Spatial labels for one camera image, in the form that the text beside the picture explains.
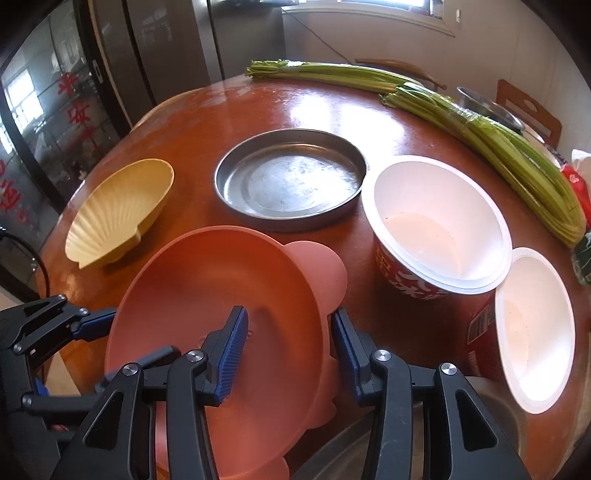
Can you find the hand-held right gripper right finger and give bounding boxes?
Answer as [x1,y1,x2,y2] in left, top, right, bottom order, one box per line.
[330,307,529,480]

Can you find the black cable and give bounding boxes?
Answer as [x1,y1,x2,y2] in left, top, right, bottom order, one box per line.
[0,226,51,301]

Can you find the large white paper bowl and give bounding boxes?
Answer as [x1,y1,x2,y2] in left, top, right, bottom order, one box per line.
[361,154,514,305]

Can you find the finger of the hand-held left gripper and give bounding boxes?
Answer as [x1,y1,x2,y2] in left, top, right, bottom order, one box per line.
[0,295,117,365]
[21,346,182,414]

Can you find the slat-back wooden chair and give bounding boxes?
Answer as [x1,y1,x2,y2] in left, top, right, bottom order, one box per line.
[495,78,563,147]

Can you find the stainless refrigerator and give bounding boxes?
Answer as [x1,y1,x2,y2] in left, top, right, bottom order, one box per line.
[76,0,286,134]

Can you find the thick wrapped celery bunch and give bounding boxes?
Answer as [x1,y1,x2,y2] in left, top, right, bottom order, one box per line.
[379,83,587,247]

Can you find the round-back wooden chair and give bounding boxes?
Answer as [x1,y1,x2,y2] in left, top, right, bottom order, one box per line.
[355,58,448,92]

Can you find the glass door red decals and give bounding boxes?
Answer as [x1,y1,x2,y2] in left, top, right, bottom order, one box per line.
[0,0,121,296]

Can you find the red tissue pack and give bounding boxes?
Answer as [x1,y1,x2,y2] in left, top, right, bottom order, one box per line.
[560,150,591,232]

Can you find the deep steel bowl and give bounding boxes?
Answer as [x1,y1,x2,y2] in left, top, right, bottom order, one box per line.
[456,86,527,134]

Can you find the yellow shell-shaped dish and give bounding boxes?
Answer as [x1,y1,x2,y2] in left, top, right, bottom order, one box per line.
[65,158,175,269]

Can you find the window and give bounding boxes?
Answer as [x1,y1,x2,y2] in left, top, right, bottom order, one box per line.
[281,0,458,38]

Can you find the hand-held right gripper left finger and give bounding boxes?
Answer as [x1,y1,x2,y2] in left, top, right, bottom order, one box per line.
[50,306,250,480]

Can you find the round metal plate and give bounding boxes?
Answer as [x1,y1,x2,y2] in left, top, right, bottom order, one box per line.
[214,129,368,232]

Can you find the long celery bunch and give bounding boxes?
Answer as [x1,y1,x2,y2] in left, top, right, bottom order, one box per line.
[245,59,423,95]

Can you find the pink bear-shaped bowl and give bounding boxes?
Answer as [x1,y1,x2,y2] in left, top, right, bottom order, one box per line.
[105,225,349,480]

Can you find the small white paper bowl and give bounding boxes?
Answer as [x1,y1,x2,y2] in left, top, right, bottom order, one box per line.
[466,247,576,415]

